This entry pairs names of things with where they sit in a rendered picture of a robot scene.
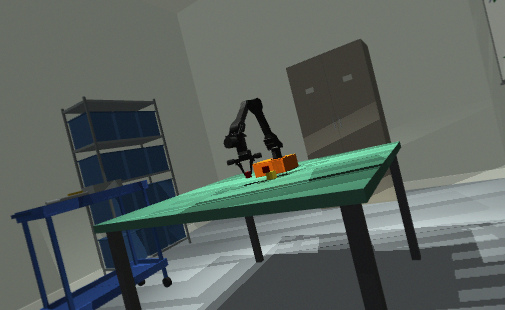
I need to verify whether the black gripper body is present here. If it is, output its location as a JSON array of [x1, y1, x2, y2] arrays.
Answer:
[[227, 145, 262, 165]]

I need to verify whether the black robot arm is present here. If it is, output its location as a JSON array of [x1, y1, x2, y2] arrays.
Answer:
[[224, 98, 284, 161]]

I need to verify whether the yellow cube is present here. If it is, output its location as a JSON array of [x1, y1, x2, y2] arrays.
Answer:
[[265, 170, 277, 180]]

